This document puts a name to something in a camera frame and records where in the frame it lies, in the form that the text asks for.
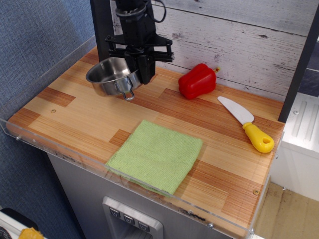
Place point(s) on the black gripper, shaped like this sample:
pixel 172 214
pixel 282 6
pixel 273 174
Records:
pixel 139 38

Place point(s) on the small steel pot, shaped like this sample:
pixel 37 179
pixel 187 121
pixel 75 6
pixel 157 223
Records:
pixel 112 77

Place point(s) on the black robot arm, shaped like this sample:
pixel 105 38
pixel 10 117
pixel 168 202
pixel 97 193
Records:
pixel 134 7

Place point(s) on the green towel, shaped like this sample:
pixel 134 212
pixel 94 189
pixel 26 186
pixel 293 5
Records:
pixel 155 157

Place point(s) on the red toy bell pepper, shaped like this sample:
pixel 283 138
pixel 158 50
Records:
pixel 200 80

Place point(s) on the clear acrylic table guard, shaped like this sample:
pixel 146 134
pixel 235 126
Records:
pixel 66 118

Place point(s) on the grey cabinet with button panel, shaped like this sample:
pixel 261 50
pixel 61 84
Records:
pixel 110 207

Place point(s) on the white ribbed appliance top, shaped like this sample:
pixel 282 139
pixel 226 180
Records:
pixel 302 126

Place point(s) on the dark left vertical post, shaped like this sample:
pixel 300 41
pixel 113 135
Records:
pixel 103 25

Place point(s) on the dark vertical post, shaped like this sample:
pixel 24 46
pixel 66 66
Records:
pixel 103 25
pixel 301 68

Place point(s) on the yellow handled toy knife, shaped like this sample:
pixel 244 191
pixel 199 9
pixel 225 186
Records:
pixel 261 141

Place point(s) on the dark right vertical post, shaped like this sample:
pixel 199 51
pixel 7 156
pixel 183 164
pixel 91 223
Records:
pixel 301 68

